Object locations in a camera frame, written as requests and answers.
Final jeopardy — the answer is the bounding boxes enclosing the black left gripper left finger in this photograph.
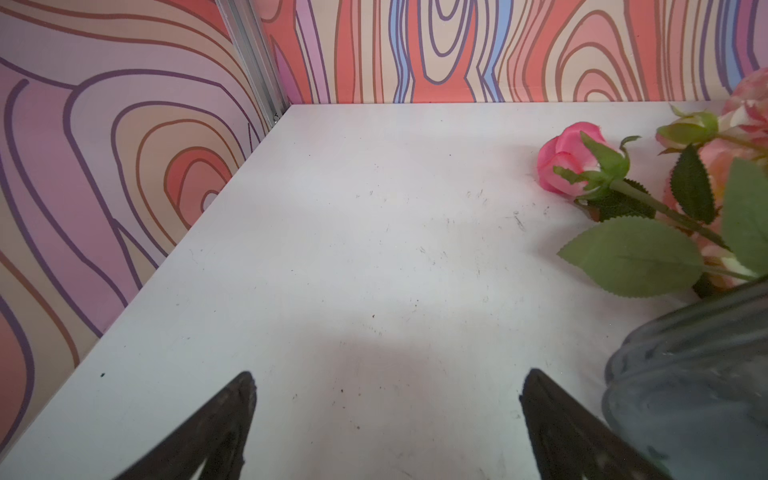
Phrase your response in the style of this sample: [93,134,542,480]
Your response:
[118,371,257,480]

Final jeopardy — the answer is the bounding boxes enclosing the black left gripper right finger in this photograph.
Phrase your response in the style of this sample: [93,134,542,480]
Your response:
[519,369,669,480]

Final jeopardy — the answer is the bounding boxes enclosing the hot pink rose stem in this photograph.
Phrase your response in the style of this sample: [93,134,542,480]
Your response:
[536,122,739,298]

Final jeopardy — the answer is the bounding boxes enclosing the red rimmed glass vase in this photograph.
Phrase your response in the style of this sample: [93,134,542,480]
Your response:
[602,279,767,479]

